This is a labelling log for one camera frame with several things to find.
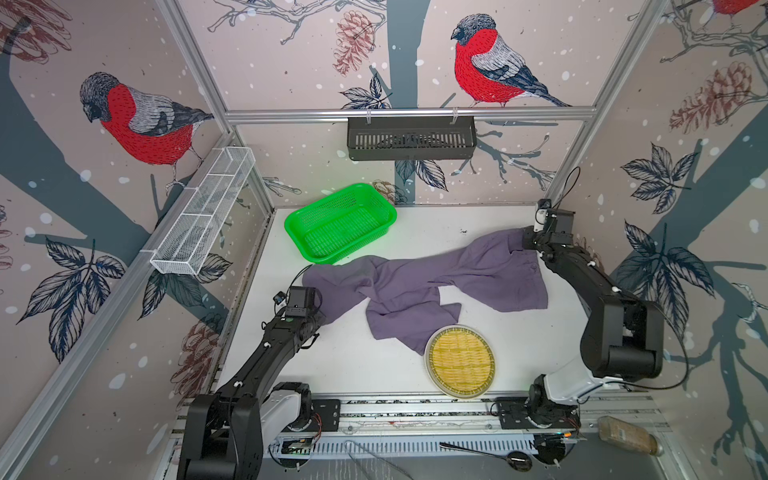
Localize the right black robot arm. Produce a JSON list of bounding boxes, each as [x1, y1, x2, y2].
[[523, 208, 665, 423]]

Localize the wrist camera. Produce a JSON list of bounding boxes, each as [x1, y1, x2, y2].
[[273, 286, 321, 318], [534, 198, 552, 231]]

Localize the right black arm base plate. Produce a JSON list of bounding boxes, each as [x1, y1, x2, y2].
[[489, 397, 581, 430]]

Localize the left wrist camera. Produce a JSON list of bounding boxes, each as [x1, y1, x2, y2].
[[273, 286, 321, 318]]

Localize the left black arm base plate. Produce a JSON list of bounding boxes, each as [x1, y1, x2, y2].
[[283, 399, 341, 433]]

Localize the round yellow woven tray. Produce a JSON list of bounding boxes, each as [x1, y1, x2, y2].
[[424, 325, 496, 399]]

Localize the white wire mesh shelf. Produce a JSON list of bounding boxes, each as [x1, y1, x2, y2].
[[150, 146, 255, 275]]

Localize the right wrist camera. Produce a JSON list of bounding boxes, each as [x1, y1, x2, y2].
[[534, 198, 552, 231]]

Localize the horizontal aluminium frame bar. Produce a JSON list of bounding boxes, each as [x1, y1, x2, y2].
[[224, 106, 597, 125]]

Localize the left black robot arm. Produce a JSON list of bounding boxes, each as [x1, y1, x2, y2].
[[177, 286, 325, 479]]

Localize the brown bottle lying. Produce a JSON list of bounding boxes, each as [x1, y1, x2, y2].
[[597, 416, 664, 456]]

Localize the black hanging wall basket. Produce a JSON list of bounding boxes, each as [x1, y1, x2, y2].
[[347, 116, 477, 161]]

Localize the aluminium mounting rail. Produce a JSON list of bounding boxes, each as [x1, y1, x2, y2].
[[264, 392, 671, 469]]

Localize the purple trousers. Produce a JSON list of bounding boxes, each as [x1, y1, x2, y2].
[[302, 229, 548, 355]]

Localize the black spoon tool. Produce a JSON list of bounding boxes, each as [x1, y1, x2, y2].
[[439, 442, 533, 472]]

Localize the green plastic basket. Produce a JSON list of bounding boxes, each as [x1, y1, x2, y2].
[[284, 183, 397, 264]]

